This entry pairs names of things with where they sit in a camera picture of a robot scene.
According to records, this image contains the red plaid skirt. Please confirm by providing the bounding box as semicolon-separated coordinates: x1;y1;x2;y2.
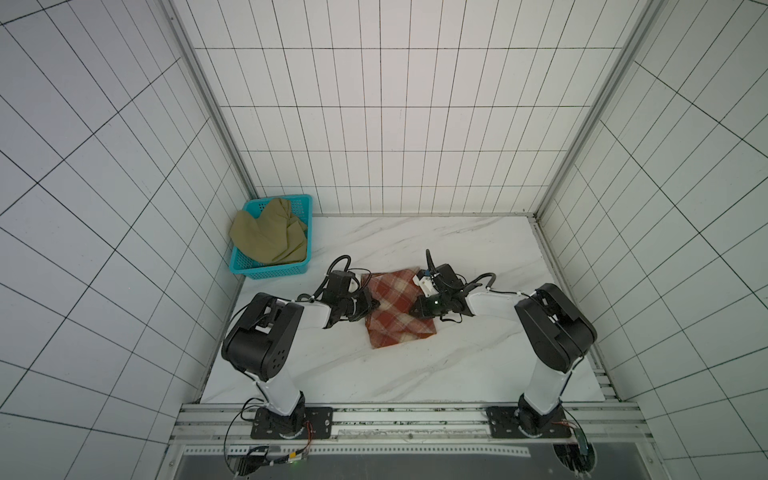
365;267;437;349

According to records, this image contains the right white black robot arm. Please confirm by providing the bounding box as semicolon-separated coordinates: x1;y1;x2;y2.
409;252;597;439

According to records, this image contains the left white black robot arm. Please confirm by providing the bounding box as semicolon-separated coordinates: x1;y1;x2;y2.
221;255;380;439

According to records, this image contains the olive green skirt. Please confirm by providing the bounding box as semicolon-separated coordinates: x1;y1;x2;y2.
229;198;308;265

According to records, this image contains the teal plastic basket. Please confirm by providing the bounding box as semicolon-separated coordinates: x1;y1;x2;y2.
229;194;313;280

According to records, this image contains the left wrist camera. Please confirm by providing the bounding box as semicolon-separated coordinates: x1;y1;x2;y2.
325;270;358;298

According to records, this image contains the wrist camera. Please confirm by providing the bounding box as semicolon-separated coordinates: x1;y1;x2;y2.
413;269;441;297
325;270;358;298

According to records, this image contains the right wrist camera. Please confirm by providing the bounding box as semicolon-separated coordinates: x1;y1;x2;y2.
413;269;441;297

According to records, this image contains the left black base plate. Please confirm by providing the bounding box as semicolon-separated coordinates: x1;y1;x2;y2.
250;407;333;440

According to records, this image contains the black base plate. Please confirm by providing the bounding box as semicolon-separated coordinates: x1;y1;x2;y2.
250;407;333;440
485;404;572;440

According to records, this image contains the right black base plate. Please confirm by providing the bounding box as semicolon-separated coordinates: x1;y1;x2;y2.
485;404;572;440

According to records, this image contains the left control board with wires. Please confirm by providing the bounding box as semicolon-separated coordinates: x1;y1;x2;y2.
223;399;314;478

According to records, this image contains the control board with wires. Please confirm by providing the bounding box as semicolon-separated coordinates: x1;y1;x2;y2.
553;408;597;478
223;399;314;478

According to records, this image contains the right control board with wires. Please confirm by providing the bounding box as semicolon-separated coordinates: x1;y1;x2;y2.
553;408;597;478

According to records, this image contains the aluminium mounting rail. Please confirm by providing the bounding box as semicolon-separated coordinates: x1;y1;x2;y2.
170;374;652;455

